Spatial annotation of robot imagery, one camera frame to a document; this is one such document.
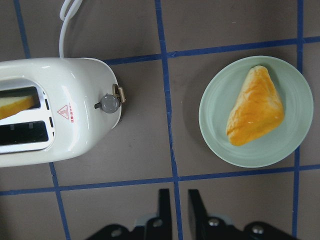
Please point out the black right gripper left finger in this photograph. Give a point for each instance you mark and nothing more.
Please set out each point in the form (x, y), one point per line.
(156, 228)

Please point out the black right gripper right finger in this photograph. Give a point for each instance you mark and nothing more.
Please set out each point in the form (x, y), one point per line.
(206, 227)

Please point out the white two-slot toaster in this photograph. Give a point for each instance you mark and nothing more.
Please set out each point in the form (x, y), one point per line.
(79, 102)

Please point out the bread slice in toaster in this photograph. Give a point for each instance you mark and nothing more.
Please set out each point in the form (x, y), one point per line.
(10, 106)

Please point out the light green plate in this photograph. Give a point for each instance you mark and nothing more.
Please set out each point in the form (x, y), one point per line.
(220, 96)

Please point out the triangular golden pastry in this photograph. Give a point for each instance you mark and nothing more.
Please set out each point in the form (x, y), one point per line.
(258, 109)

